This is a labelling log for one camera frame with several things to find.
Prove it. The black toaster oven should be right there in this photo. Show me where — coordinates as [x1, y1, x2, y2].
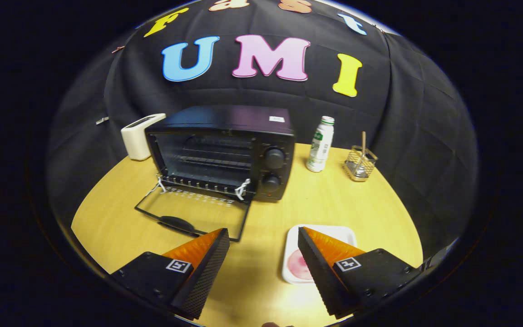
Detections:
[134, 105, 296, 243]

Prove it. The white bread toaster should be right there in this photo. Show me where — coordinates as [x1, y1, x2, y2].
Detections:
[121, 113, 167, 161]

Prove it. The white drink bottle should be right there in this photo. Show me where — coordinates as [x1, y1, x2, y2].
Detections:
[306, 116, 335, 173]

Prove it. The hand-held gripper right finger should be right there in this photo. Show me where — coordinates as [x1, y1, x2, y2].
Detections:
[297, 226, 423, 319]

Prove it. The black backdrop cloth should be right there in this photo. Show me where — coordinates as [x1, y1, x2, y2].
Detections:
[46, 0, 478, 255]

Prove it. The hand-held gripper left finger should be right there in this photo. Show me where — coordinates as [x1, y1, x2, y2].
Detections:
[111, 228, 230, 320]

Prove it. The metal wire holder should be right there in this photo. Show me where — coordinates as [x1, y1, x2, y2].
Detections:
[344, 145, 379, 182]

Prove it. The white food tray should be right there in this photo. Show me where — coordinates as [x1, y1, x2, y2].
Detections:
[282, 224, 358, 285]

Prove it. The pink ham slice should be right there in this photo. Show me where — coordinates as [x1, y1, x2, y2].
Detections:
[287, 249, 314, 280]

